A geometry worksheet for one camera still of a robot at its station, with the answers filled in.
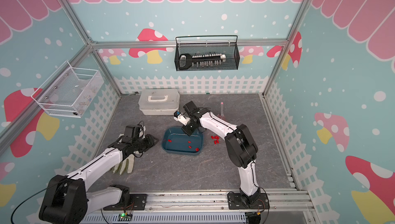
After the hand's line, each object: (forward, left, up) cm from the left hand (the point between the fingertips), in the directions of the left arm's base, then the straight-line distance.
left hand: (157, 143), depth 87 cm
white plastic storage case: (+27, +3, +6) cm, 27 cm away
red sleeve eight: (+1, -18, -6) cm, 19 cm away
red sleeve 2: (+8, -35, -6) cm, 36 cm away
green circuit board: (-34, +11, -9) cm, 37 cm away
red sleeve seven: (+4, -18, -6) cm, 19 cm away
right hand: (+8, -16, +1) cm, 18 cm away
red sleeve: (+8, -32, -6) cm, 34 cm away
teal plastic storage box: (+5, -9, -6) cm, 12 cm away
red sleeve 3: (+5, -35, -7) cm, 36 cm away
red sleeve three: (+5, -5, -7) cm, 10 cm away
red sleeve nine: (-1, -23, -6) cm, 23 cm away
